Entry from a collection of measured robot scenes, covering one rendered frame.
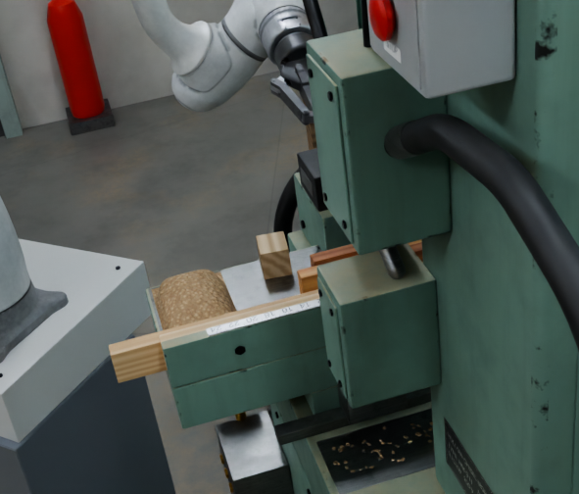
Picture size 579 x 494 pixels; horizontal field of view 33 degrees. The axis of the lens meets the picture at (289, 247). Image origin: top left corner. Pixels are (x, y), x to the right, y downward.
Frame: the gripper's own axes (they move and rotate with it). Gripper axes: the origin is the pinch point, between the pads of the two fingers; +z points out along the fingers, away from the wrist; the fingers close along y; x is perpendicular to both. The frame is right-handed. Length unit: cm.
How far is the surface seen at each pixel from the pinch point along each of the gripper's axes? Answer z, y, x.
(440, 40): 59, -14, -67
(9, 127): -206, -67, 169
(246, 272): 26.4, -20.7, -6.4
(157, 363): 40, -34, -13
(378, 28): 55, -16, -65
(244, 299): 31.7, -22.3, -8.3
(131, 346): 39, -36, -15
